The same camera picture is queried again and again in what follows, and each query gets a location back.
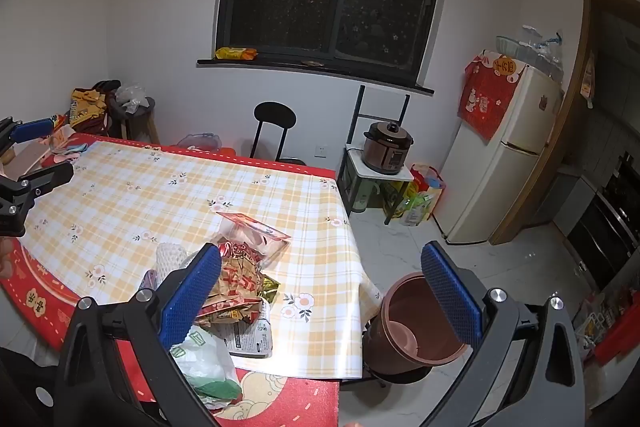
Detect orange snack wrapper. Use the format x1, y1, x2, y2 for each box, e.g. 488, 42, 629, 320
195, 252, 266, 323

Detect black built-in oven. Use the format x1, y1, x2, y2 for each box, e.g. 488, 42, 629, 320
567, 187, 640, 293

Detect white printed packet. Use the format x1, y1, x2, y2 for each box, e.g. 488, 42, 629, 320
220, 307, 273, 359

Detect green white jug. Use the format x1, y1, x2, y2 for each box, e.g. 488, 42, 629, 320
350, 182, 381, 214

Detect beige box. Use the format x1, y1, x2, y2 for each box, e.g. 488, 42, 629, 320
7, 141, 53, 178

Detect colourful packets pile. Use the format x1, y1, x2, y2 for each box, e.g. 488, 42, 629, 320
574, 289, 640, 365

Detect white foam net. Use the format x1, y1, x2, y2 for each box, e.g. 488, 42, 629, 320
156, 243, 188, 278

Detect white green plastic bag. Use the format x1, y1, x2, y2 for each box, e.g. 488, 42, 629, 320
170, 324, 243, 408

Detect brown pressure cooker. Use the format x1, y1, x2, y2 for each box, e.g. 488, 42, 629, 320
363, 121, 415, 175

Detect wooden stool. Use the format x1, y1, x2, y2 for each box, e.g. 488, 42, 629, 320
109, 97, 161, 144

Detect yellow green packet bag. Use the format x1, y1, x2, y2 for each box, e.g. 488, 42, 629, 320
384, 184, 433, 227

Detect clear containers on fridge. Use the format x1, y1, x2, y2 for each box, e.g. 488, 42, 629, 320
496, 25, 563, 80

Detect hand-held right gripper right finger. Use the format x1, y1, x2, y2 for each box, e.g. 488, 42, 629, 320
417, 241, 587, 427

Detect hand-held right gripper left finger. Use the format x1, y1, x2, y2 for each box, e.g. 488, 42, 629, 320
52, 243, 223, 427

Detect hanging door ornament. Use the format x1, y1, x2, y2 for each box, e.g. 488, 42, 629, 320
580, 52, 598, 108

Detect brown plastic bin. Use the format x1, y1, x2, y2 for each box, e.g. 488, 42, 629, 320
367, 272, 473, 375

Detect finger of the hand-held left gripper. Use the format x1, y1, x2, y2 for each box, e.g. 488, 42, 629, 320
0, 162, 75, 237
0, 117, 56, 158

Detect white fridge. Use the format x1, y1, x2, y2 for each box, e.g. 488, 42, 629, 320
442, 52, 566, 245

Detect clear plastic tub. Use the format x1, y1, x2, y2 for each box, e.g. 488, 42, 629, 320
177, 133, 222, 150

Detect yellow snack packet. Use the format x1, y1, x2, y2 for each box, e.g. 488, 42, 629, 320
215, 47, 257, 61

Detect black round-back chair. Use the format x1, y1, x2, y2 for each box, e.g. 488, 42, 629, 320
250, 102, 307, 166

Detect bags beside side table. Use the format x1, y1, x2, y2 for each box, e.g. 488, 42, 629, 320
411, 163, 446, 223

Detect gold foil wrapper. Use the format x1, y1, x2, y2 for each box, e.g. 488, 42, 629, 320
260, 277, 284, 304

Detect red-edged clear plastic packet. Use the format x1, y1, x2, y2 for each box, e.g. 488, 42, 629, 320
215, 212, 292, 270

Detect pink blue cloths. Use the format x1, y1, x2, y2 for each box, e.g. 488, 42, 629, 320
42, 132, 91, 165

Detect red printed tablecloth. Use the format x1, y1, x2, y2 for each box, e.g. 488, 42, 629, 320
0, 132, 341, 427

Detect yellow checked tablecloth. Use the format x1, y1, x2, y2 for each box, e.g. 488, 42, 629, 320
22, 141, 383, 380

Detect clear crumpled plastic bag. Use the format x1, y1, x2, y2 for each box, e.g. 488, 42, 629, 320
116, 84, 147, 112

